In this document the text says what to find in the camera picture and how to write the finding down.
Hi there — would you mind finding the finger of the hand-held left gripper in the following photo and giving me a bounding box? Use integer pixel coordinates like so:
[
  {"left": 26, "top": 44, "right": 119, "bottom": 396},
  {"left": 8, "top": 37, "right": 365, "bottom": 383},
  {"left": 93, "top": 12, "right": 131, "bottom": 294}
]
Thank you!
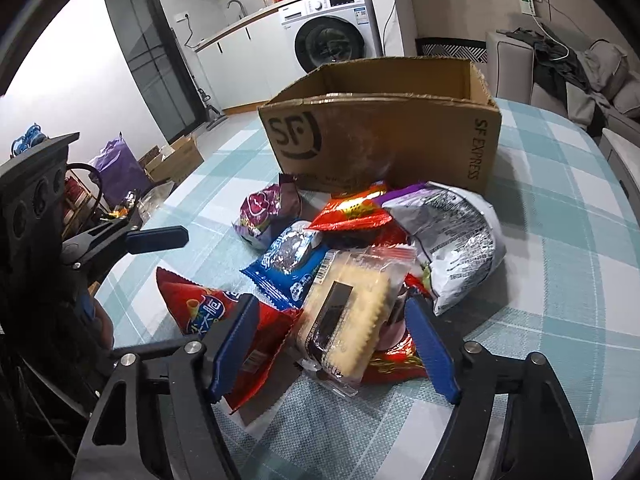
[{"left": 60, "top": 226, "right": 189, "bottom": 272}]

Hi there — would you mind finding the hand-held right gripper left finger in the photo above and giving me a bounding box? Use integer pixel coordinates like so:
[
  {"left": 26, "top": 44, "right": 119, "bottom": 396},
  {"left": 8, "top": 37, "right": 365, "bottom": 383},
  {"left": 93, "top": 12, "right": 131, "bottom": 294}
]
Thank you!
[{"left": 72, "top": 294, "right": 261, "bottom": 480}]

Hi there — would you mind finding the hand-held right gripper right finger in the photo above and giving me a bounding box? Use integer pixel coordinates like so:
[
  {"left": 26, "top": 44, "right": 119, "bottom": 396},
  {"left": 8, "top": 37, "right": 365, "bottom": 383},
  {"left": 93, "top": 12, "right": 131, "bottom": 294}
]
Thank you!
[{"left": 404, "top": 294, "right": 596, "bottom": 480}]

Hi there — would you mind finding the red snack packet blue logo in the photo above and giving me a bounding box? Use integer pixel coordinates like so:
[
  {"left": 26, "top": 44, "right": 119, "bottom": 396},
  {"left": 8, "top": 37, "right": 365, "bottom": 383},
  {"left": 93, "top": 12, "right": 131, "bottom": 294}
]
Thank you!
[{"left": 155, "top": 266, "right": 301, "bottom": 413}]

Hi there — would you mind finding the clear cracker packet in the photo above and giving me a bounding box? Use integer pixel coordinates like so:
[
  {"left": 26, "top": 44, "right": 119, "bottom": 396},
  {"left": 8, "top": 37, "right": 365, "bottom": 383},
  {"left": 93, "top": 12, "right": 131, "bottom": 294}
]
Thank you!
[{"left": 290, "top": 245, "right": 416, "bottom": 396}]

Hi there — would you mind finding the blue cookie packet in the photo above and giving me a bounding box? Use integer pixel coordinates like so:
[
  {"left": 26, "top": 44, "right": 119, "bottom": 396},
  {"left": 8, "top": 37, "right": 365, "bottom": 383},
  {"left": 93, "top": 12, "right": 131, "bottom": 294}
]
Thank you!
[{"left": 240, "top": 220, "right": 331, "bottom": 311}]

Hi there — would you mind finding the small purple snack bag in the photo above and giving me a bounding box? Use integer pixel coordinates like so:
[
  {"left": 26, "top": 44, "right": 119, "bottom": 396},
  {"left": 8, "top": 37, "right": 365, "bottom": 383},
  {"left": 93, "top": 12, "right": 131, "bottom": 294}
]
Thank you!
[{"left": 232, "top": 174, "right": 303, "bottom": 251}]

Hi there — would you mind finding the printed cardboard box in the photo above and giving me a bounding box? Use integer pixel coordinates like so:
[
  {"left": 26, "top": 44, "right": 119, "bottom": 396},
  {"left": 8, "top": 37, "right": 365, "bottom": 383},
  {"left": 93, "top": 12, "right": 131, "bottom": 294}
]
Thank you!
[{"left": 257, "top": 56, "right": 502, "bottom": 196}]

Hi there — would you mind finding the red packet gold print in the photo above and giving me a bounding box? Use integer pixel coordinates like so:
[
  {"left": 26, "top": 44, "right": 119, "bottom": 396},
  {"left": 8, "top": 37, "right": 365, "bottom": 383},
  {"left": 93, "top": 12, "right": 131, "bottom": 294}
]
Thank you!
[{"left": 360, "top": 330, "right": 431, "bottom": 386}]

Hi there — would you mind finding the clear plastic bag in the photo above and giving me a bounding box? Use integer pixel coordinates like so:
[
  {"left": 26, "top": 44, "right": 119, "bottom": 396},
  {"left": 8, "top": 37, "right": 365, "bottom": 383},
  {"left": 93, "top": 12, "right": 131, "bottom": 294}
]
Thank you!
[{"left": 137, "top": 182, "right": 176, "bottom": 223}]

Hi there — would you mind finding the wooden shelf rack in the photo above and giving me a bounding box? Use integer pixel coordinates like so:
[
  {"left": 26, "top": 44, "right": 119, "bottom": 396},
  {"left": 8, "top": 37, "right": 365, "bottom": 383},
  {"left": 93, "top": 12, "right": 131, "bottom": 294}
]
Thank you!
[{"left": 60, "top": 162, "right": 108, "bottom": 233}]

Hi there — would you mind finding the blue object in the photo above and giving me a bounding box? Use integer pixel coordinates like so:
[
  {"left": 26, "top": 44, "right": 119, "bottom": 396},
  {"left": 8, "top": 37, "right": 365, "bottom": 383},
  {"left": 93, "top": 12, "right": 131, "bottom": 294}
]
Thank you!
[{"left": 11, "top": 122, "right": 48, "bottom": 157}]

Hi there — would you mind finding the purple plastic bag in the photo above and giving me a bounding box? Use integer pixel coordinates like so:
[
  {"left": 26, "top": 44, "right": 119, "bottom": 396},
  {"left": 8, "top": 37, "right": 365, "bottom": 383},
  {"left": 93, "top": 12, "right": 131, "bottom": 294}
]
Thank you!
[{"left": 89, "top": 135, "right": 153, "bottom": 208}]

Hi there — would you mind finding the plain brown cardboard box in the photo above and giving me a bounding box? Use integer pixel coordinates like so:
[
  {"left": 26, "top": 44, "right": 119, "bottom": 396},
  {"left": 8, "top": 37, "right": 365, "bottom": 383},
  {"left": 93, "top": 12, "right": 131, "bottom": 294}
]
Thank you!
[{"left": 137, "top": 135, "right": 205, "bottom": 186}]

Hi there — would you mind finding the large silver purple snack bag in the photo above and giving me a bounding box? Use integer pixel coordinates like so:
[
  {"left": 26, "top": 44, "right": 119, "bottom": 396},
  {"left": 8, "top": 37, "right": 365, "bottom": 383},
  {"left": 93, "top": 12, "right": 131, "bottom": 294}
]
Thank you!
[{"left": 380, "top": 181, "right": 508, "bottom": 317}]

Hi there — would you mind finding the checked teal tablecloth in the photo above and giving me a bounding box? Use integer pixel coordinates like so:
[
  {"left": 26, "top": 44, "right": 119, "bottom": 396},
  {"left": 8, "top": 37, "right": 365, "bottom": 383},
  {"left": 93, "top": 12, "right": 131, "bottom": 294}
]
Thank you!
[{"left": 95, "top": 97, "right": 626, "bottom": 480}]

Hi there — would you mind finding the red foil packet yellow print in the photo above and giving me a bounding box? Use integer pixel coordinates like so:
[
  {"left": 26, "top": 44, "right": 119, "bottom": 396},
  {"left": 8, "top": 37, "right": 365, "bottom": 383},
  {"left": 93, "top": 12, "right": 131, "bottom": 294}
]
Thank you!
[{"left": 306, "top": 182, "right": 401, "bottom": 233}]

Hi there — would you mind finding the dark glass door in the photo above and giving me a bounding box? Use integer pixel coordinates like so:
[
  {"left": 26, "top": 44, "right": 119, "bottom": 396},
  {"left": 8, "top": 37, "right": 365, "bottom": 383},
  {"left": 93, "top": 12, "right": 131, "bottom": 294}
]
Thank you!
[{"left": 102, "top": 0, "right": 211, "bottom": 143}]

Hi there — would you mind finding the white kitchen base cabinet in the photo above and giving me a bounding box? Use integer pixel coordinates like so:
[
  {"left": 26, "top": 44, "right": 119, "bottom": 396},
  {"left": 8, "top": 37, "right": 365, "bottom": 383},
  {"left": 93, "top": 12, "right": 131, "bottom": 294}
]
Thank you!
[{"left": 195, "top": 10, "right": 301, "bottom": 111}]

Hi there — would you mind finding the white washing machine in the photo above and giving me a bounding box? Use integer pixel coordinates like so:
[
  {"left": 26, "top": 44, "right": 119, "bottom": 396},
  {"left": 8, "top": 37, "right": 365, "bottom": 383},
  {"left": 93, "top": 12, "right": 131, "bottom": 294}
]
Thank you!
[{"left": 278, "top": 0, "right": 386, "bottom": 93}]

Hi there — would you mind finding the grey sofa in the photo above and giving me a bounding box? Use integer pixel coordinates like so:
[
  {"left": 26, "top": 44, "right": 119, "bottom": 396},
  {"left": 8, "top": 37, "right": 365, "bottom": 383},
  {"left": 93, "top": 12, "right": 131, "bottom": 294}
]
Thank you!
[{"left": 486, "top": 30, "right": 640, "bottom": 141}]

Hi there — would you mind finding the black white patterned panel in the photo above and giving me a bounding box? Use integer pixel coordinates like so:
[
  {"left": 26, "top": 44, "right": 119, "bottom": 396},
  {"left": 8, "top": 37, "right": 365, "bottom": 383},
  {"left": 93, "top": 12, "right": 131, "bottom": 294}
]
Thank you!
[{"left": 416, "top": 37, "right": 488, "bottom": 68}]

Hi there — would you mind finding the dark clothes pile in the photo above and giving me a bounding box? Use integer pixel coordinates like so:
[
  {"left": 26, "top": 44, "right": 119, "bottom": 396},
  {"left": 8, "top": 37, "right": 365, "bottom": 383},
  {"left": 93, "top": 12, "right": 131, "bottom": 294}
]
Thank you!
[{"left": 500, "top": 27, "right": 608, "bottom": 131}]

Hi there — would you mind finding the grey pillow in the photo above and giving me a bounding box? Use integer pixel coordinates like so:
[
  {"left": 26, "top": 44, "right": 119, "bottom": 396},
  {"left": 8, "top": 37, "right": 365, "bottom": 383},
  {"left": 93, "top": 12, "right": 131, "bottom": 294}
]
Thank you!
[
  {"left": 607, "top": 67, "right": 640, "bottom": 117},
  {"left": 575, "top": 40, "right": 630, "bottom": 92}
]

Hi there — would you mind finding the white charging cable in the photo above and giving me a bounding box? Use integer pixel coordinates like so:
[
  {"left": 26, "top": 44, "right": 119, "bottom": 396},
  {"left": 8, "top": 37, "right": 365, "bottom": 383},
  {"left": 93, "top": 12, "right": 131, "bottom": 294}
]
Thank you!
[{"left": 530, "top": 12, "right": 572, "bottom": 62}]

